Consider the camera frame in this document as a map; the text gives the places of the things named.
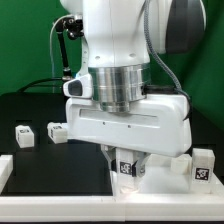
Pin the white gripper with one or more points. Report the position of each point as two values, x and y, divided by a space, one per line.
157 124

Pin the white square table top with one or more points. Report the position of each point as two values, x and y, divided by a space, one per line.
165 175

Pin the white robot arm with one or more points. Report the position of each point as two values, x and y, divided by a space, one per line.
110 102

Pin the white U-shaped boundary fence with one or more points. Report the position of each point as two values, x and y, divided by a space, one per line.
128 207

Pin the black camera on mount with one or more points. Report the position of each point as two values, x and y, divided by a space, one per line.
73 27

